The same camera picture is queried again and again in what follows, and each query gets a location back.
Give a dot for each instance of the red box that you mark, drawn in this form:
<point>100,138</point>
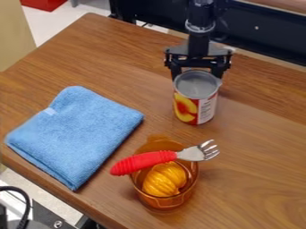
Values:
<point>42,4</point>

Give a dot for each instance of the orange cup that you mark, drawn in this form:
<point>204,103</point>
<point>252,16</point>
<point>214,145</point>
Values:
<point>165,179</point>

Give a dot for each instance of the blue cloth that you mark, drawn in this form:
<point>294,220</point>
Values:
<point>73,134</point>

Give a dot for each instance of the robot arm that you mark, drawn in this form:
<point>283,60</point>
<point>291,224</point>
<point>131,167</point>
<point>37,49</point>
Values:
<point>200,27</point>

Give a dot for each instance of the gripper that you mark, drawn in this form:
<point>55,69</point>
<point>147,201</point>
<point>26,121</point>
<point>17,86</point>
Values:
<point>198,58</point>

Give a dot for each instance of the red peach can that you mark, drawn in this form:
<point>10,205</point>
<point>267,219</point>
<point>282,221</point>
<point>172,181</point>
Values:
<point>196,97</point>

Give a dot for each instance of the yellow toy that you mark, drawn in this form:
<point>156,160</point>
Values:
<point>164,180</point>

